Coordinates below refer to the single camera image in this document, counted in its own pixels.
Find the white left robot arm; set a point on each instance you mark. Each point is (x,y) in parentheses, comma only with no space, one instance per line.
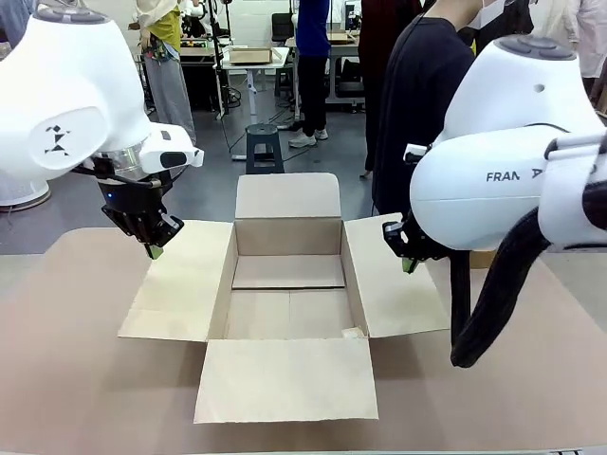
(71,71)

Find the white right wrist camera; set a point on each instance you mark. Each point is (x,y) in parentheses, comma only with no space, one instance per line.
(413,152)

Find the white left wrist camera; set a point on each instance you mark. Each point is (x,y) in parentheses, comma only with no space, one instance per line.
(166,147)

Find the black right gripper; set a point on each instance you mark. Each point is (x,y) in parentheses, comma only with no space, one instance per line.
(427,250)

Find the person in blue shirt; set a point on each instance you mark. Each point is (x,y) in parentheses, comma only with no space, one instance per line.
(313,28)

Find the black office chair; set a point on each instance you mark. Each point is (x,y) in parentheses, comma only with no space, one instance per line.
(283,26)

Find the person in dark clothes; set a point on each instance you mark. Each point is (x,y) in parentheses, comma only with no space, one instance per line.
(417,95)

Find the black tripod pole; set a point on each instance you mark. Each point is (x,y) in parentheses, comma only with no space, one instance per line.
(217,61)

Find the person in yellow top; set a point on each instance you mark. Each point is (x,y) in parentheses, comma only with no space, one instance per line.
(166,95)

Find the wooden tray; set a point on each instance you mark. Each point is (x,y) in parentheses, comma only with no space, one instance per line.
(250,56)
(343,38)

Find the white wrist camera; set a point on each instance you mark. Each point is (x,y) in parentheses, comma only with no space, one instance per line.
(166,147)
(413,152)

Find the white round pedestal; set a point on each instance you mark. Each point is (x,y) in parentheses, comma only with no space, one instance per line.
(19,187)

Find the large brown cardboard box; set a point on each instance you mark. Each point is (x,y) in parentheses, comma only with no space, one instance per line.
(284,379)

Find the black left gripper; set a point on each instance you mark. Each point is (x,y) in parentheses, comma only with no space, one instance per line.
(128,204)

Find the white desk with grey legs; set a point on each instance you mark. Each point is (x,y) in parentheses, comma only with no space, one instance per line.
(251,68)

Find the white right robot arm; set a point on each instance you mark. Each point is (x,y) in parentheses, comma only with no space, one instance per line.
(512,95)

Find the person in maroon clothes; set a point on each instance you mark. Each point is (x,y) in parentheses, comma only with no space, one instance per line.
(372,71)

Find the black round stool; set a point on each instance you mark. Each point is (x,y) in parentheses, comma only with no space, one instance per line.
(263,130)

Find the person in pale pink top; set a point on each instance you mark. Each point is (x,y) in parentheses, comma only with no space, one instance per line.
(593,42)

